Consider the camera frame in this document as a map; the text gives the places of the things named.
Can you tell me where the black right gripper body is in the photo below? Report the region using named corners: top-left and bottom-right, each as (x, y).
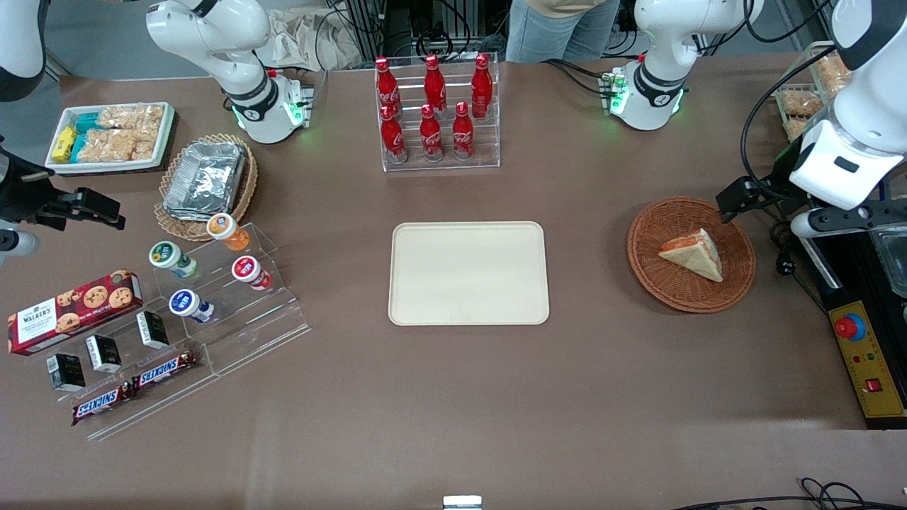
top-left (0, 139), bottom-right (87, 231)

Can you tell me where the triangular sandwich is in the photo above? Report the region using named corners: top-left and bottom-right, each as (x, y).
top-left (658, 227), bottom-right (724, 283)

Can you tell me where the white rectangular snack tray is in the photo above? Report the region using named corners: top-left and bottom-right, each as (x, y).
top-left (45, 101), bottom-right (176, 176)

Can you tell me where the brown wicker basket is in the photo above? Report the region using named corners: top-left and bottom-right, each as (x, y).
top-left (627, 196), bottom-right (757, 314)

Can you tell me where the light wicker basket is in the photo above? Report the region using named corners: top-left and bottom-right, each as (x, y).
top-left (154, 133), bottom-right (259, 242)

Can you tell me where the beige plastic tray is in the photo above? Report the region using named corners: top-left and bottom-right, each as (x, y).
top-left (388, 221), bottom-right (551, 327)

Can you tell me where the puffed rice snack pack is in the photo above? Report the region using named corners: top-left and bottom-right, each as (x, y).
top-left (96, 105), bottom-right (165, 132)
top-left (77, 127), bottom-right (158, 163)

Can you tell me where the green lid gum jar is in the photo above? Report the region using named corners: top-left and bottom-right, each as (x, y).
top-left (149, 241), bottom-right (198, 278)

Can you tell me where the red tartan cookie box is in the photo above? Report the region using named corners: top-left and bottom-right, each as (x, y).
top-left (7, 269), bottom-right (144, 356)

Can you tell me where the silver foil container stack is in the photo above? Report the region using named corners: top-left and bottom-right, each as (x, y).
top-left (162, 141), bottom-right (247, 221)

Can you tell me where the black appliance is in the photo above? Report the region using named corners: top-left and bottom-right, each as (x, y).
top-left (799, 225), bottom-right (907, 426)

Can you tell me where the blue lid gum jar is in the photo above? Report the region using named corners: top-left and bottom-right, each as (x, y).
top-left (169, 289), bottom-right (215, 324)

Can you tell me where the orange lid gum jar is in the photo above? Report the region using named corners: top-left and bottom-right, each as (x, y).
top-left (206, 213), bottom-right (251, 252)

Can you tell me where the small black box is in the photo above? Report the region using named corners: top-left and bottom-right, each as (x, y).
top-left (136, 311), bottom-right (170, 350)
top-left (85, 335), bottom-right (123, 374)
top-left (47, 353), bottom-right (86, 392)

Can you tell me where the clear glass container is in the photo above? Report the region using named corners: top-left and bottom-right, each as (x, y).
top-left (870, 225), bottom-right (907, 298)

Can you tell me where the red lid gum jar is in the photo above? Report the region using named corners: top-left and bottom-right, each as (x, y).
top-left (232, 256), bottom-right (273, 291)

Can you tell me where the Snickers chocolate bar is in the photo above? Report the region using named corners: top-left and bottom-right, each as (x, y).
top-left (71, 382), bottom-right (137, 426)
top-left (131, 349), bottom-right (199, 392)

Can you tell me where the clear acrylic step stand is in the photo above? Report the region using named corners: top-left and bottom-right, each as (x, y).
top-left (25, 312), bottom-right (220, 441)
top-left (151, 223), bottom-right (311, 377)

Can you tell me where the yellow emergency stop control box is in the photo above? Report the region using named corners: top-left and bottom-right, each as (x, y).
top-left (828, 300), bottom-right (907, 430)

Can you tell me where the person in blue jeans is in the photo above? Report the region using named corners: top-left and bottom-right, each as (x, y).
top-left (505, 0), bottom-right (621, 64)

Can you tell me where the crumpled beige paper bag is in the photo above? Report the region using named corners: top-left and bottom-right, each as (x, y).
top-left (257, 8), bottom-right (362, 72)

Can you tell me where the red cola bottle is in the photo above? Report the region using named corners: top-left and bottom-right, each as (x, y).
top-left (423, 54), bottom-right (448, 114)
top-left (419, 104), bottom-right (444, 163)
top-left (380, 105), bottom-right (410, 165)
top-left (471, 53), bottom-right (494, 120)
top-left (374, 57), bottom-right (403, 118)
top-left (452, 101), bottom-right (475, 161)

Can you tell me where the clear acrylic bottle rack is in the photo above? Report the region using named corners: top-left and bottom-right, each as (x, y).
top-left (374, 52), bottom-right (501, 173)

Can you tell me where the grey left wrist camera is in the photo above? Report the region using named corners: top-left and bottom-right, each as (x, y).
top-left (790, 204), bottom-right (907, 239)

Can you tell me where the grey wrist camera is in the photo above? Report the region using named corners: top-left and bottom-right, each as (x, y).
top-left (790, 204), bottom-right (907, 239)
top-left (0, 228), bottom-right (41, 258)

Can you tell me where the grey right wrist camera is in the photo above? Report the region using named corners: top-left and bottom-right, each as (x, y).
top-left (0, 228), bottom-right (41, 258)

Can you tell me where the black cable with plug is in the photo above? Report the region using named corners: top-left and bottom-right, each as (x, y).
top-left (772, 223), bottom-right (830, 312)

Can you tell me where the white wire basket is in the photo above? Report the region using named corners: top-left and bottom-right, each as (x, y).
top-left (772, 41), bottom-right (852, 142)

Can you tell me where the black arm base cable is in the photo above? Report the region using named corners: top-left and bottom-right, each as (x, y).
top-left (544, 58), bottom-right (612, 97)

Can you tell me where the black floor cable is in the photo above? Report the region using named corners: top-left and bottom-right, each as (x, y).
top-left (670, 478), bottom-right (907, 510)

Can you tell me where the black equipment rack with cables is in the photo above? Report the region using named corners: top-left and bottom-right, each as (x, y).
top-left (344, 0), bottom-right (511, 62)

